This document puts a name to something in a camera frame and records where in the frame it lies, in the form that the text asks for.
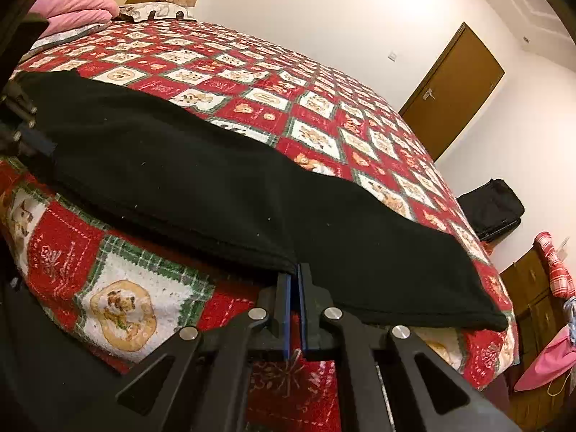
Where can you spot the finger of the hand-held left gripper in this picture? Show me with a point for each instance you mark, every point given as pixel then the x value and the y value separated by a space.
pixel 41 145

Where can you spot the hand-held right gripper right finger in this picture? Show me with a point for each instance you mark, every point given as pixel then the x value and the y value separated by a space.
pixel 307 310

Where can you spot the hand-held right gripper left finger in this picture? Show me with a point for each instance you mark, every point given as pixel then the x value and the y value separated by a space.
pixel 286 310

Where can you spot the black pants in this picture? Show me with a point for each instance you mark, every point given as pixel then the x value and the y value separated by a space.
pixel 216 189

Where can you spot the grey patterned folded sheet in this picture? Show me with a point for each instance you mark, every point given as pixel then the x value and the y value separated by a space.
pixel 67 36

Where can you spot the pink folded blanket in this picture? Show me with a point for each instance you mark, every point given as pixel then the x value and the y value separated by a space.
pixel 74 9

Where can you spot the white patterned pillow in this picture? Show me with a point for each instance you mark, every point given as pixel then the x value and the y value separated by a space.
pixel 157 10

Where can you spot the red checkered printed blanket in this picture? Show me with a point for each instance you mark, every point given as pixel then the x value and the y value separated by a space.
pixel 369 135

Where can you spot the black suitcase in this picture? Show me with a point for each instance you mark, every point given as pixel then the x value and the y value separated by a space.
pixel 492 209

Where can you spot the brown wooden dresser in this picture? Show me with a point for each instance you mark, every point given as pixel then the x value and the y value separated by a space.
pixel 535 306

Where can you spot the pink bag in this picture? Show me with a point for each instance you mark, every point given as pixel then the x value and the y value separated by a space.
pixel 551 360

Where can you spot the red plaid cloth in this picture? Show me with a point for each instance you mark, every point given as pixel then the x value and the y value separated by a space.
pixel 555 265

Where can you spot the brown wooden door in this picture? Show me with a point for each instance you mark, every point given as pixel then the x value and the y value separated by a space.
pixel 450 94

